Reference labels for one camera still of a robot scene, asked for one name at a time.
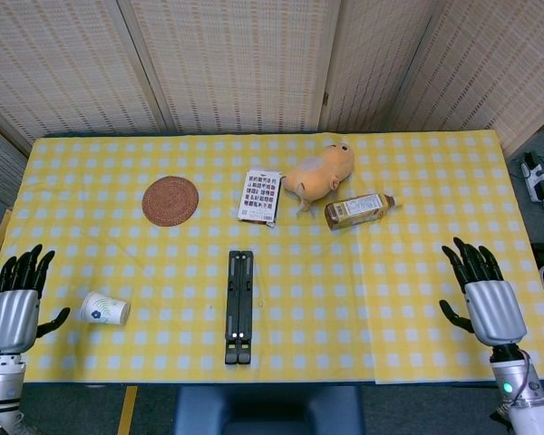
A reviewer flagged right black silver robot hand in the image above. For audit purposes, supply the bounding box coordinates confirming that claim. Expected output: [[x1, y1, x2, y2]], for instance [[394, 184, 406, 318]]
[[438, 237, 528, 349]]

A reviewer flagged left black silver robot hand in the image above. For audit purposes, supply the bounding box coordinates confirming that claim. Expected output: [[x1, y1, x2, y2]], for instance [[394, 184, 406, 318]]
[[0, 244, 72, 355]]

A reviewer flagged black folding laptop stand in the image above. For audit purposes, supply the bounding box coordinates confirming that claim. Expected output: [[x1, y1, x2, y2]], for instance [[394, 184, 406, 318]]
[[224, 250, 255, 366]]

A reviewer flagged yellow checkered tablecloth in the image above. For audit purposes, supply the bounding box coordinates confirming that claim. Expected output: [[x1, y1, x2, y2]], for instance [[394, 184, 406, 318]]
[[0, 130, 544, 386]]

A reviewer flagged paper cup with blue flower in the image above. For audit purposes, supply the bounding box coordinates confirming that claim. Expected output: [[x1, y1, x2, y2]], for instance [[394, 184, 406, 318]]
[[79, 290, 131, 325]]

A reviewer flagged white power strip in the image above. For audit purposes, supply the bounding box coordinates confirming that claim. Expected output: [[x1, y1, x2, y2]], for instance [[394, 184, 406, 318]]
[[519, 151, 544, 212]]

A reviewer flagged amber tea bottle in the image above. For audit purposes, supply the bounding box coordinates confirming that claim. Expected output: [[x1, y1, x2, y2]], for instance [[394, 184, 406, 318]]
[[324, 192, 403, 231]]

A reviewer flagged round brown woven coaster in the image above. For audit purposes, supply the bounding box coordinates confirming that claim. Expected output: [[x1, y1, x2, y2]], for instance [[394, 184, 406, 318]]
[[141, 177, 200, 227]]

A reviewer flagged orange plush toy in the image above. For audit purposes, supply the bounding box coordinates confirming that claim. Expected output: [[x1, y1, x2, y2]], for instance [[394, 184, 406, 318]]
[[282, 141, 355, 218]]

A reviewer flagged blue padded seat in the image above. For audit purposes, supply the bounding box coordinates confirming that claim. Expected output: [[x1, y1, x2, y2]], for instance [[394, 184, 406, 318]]
[[171, 385, 366, 435]]

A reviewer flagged card box with colourful grid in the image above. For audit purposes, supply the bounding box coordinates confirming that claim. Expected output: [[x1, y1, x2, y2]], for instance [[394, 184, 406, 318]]
[[237, 169, 283, 225]]

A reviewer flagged woven bamboo folding screen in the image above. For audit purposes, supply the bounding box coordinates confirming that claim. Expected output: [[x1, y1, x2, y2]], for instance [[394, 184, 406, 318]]
[[0, 0, 544, 208]]

